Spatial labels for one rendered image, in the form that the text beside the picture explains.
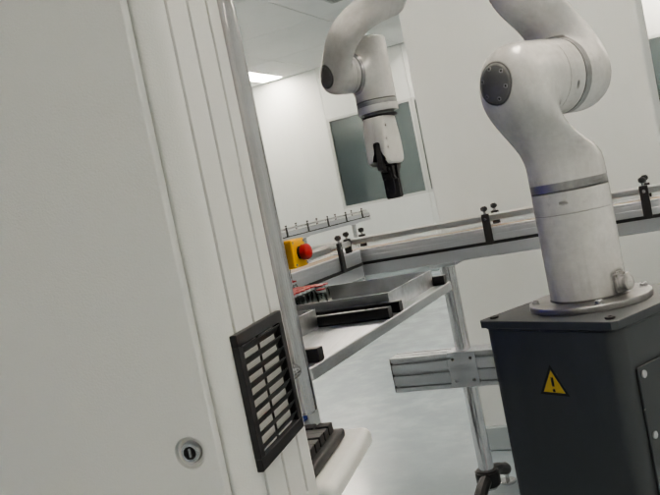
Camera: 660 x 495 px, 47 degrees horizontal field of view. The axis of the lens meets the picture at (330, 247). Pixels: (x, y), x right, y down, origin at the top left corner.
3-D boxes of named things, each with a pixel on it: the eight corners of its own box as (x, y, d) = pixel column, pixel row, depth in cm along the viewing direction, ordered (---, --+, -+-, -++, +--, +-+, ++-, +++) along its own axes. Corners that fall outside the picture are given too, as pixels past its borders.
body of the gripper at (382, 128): (370, 116, 165) (381, 167, 166) (352, 115, 156) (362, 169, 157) (403, 107, 162) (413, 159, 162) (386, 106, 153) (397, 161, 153)
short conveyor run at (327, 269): (267, 321, 192) (254, 259, 191) (217, 328, 198) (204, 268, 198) (369, 275, 253) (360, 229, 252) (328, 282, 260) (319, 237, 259)
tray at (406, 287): (239, 330, 157) (236, 314, 157) (298, 304, 180) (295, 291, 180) (391, 310, 142) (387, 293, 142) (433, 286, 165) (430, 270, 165)
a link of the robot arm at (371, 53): (368, 98, 153) (404, 94, 157) (355, 32, 152) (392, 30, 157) (345, 107, 160) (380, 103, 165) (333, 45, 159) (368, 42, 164)
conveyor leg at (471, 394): (473, 493, 251) (428, 265, 247) (479, 482, 259) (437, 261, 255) (500, 493, 247) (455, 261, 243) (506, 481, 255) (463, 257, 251)
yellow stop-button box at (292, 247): (271, 273, 192) (265, 245, 191) (285, 268, 198) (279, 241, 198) (297, 268, 188) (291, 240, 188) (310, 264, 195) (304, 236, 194)
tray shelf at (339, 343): (60, 404, 127) (58, 393, 127) (267, 314, 190) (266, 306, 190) (313, 380, 106) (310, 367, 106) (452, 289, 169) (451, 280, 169)
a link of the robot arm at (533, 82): (625, 177, 120) (597, 27, 119) (545, 196, 110) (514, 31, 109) (564, 187, 130) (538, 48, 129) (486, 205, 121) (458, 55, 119)
